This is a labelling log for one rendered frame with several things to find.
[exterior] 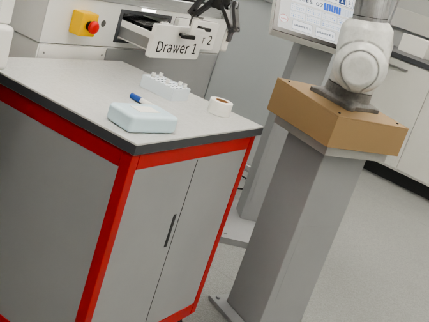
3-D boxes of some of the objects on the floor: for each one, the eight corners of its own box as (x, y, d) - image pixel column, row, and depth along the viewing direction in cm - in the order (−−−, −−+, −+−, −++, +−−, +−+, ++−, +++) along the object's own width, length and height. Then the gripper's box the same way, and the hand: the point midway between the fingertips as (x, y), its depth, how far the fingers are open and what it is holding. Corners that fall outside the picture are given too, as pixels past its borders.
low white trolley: (191, 335, 221) (263, 126, 199) (58, 416, 168) (136, 144, 146) (69, 253, 247) (121, 60, 224) (-80, 301, 194) (-31, 55, 171)
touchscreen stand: (307, 262, 307) (389, 53, 277) (216, 241, 297) (292, 22, 267) (282, 216, 354) (350, 32, 323) (202, 197, 343) (265, 6, 313)
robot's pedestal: (314, 341, 242) (392, 153, 220) (250, 348, 225) (328, 144, 202) (269, 294, 265) (335, 120, 242) (207, 298, 248) (273, 110, 225)
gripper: (262, -7, 213) (242, 57, 219) (201, -28, 223) (183, 32, 230) (251, -9, 206) (230, 56, 213) (189, -31, 217) (170, 31, 223)
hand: (207, 41), depth 221 cm, fingers open, 13 cm apart
